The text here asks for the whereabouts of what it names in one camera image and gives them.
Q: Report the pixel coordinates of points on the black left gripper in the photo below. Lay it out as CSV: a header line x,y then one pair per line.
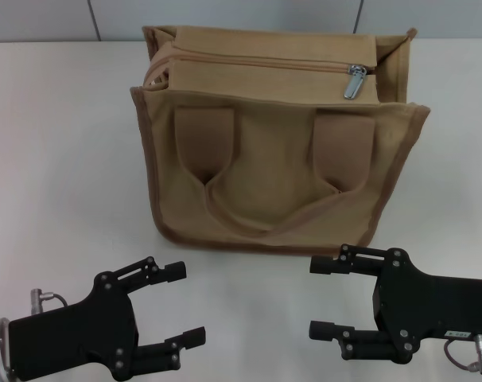
x,y
78,334

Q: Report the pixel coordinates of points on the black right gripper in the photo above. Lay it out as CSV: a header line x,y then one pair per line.
x,y
428,306

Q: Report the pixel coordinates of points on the khaki canvas food bag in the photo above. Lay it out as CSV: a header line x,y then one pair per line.
x,y
273,171

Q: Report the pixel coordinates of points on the silver metal zipper pull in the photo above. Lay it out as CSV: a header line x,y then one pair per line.
x,y
354,81

